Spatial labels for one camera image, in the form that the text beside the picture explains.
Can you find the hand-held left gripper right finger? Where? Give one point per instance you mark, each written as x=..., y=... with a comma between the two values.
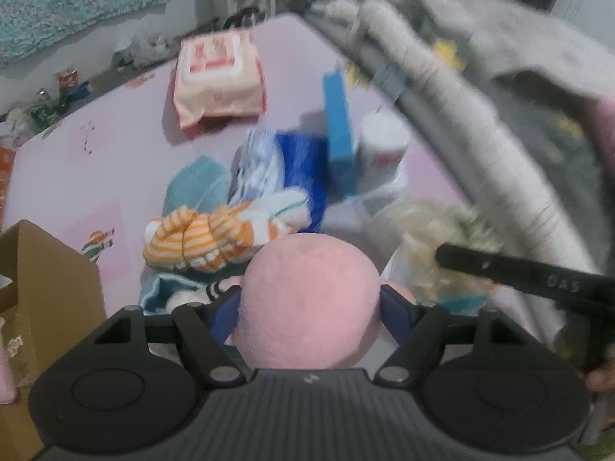
x=396, y=314

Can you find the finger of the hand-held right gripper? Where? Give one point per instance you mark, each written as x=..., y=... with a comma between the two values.
x=519, y=273

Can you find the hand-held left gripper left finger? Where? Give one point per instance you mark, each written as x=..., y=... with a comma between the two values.
x=225, y=314

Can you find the pink plush toy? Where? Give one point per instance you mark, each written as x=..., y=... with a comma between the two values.
x=307, y=302

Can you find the white orange striped sock bundle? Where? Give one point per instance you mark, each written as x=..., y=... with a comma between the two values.
x=278, y=216

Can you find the brown cardboard box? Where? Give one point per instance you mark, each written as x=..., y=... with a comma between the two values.
x=45, y=307

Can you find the blue carton box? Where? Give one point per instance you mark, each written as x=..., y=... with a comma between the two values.
x=338, y=129

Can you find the teal knitted cloth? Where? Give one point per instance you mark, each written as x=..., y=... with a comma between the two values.
x=161, y=295

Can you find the white plastic bag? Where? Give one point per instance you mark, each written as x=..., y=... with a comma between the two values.
x=432, y=245

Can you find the teal towel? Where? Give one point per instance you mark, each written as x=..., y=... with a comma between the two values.
x=194, y=187

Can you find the blue white plastic packet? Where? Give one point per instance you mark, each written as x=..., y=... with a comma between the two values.
x=283, y=163

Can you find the white knitted bolster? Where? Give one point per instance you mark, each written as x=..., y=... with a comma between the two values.
x=461, y=120

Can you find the white bottle with red label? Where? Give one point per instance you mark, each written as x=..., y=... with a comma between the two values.
x=384, y=146

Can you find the pink wet wipes pack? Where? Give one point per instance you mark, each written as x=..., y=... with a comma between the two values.
x=218, y=74

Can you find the blue floral cloth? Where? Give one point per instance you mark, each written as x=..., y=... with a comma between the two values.
x=62, y=2

